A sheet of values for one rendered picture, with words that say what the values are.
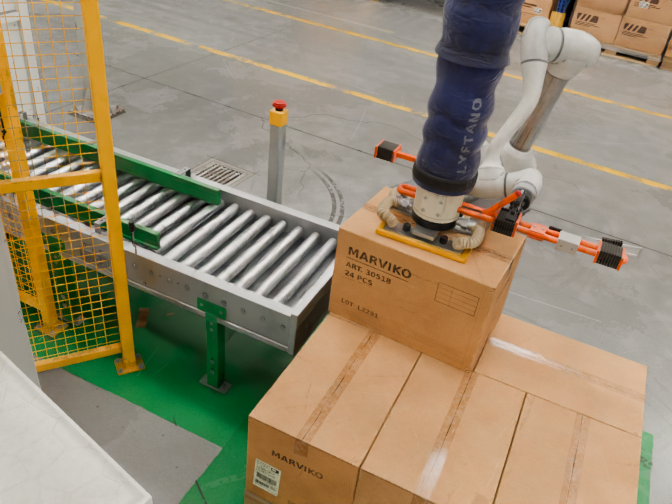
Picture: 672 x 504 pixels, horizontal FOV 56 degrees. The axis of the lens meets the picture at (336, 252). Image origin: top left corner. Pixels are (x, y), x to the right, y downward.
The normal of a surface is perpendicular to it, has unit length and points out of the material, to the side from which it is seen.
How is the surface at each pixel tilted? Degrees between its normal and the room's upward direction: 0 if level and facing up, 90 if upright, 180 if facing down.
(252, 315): 90
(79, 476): 0
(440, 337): 90
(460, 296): 90
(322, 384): 0
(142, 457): 0
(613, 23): 90
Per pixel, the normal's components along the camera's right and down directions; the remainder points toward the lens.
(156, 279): -0.43, 0.48
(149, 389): 0.11, -0.82
